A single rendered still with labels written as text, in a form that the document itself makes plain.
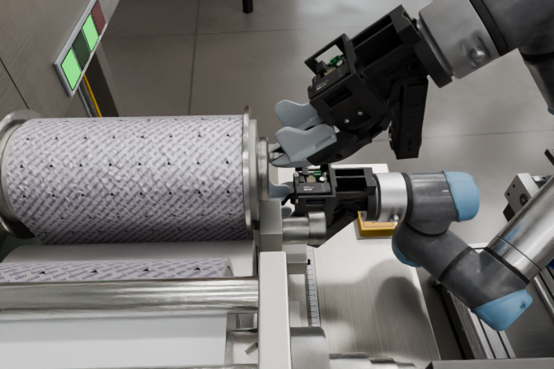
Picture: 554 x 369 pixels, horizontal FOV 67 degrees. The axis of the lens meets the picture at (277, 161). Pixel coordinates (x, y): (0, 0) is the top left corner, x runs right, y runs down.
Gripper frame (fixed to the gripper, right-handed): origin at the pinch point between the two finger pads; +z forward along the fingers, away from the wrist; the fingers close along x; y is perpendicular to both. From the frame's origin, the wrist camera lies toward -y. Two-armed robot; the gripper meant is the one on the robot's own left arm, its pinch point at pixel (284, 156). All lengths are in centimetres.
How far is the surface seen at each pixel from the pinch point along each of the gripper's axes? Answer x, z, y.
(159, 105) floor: -162, 131, -52
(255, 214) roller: 7.7, 3.3, 1.6
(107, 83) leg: -75, 69, 0
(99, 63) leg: -75, 64, 6
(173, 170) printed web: 6.2, 5.7, 11.2
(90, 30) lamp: -40, 31, 19
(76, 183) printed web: 7.0, 13.7, 16.9
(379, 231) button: -10.5, 6.5, -37.9
